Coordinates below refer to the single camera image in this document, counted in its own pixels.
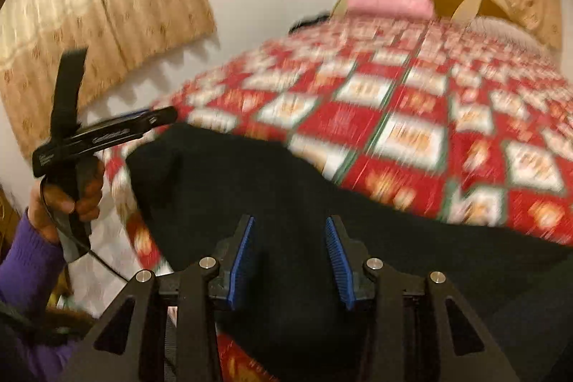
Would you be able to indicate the dark item beside bed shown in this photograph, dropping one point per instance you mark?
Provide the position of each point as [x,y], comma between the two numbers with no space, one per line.
[310,21]

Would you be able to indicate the person left hand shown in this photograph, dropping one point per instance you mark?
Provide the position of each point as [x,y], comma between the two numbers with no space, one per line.
[49,203]

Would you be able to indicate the striped pillow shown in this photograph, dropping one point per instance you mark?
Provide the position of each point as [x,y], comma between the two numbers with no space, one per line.
[506,31]

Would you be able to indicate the beige curtain left wall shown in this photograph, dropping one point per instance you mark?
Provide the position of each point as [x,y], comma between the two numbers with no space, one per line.
[118,35]

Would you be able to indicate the red patchwork teddy bedspread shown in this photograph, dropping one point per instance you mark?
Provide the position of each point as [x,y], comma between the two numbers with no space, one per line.
[442,145]

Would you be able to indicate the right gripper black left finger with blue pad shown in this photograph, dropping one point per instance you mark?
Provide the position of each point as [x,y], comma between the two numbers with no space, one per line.
[127,343]

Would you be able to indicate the purple sleeve forearm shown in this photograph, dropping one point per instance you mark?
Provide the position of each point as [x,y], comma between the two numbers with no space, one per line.
[36,344]

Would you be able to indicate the pink folded blanket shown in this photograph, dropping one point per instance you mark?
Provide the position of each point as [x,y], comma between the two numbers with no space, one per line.
[416,9]

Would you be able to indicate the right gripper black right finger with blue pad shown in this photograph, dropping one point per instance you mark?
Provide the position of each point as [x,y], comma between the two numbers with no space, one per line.
[420,327]

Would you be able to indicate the black pants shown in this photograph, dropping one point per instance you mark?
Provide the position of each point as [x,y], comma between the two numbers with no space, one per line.
[313,220]

